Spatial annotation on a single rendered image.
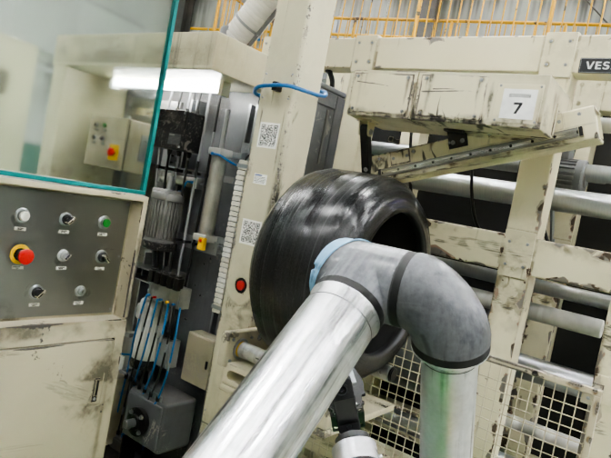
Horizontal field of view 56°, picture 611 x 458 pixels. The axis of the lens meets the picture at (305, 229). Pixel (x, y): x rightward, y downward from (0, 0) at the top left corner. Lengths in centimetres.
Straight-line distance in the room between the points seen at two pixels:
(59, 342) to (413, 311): 112
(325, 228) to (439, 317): 59
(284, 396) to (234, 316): 105
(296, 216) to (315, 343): 69
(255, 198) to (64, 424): 83
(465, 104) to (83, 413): 139
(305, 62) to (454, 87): 43
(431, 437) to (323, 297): 31
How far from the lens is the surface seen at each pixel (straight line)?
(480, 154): 181
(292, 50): 174
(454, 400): 92
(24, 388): 171
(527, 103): 166
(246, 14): 231
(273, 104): 173
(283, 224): 142
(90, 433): 190
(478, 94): 171
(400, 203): 151
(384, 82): 185
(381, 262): 85
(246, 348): 163
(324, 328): 78
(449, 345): 84
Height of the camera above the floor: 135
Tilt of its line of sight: 3 degrees down
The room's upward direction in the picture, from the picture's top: 11 degrees clockwise
